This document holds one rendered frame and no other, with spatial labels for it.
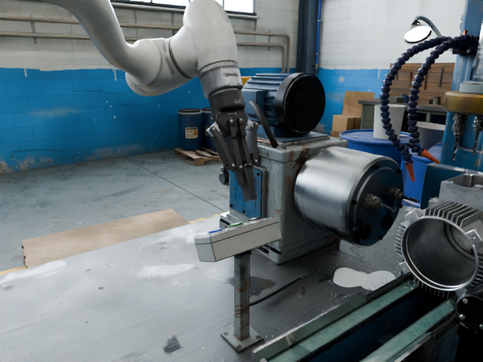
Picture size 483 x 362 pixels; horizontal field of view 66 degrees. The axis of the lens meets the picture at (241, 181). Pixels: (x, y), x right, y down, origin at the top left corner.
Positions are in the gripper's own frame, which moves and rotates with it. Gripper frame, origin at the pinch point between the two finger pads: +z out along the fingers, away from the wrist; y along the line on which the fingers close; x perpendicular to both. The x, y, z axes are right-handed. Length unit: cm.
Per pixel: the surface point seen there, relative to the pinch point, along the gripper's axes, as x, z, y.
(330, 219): 2.2, 13.6, 24.6
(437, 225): -15.1, 20.8, 41.8
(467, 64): -24, -17, 59
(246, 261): -0.2, 15.5, -5.0
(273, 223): -3.3, 9.3, 2.0
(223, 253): -3.4, 12.1, -11.5
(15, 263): 259, 11, -37
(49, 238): 250, -1, -12
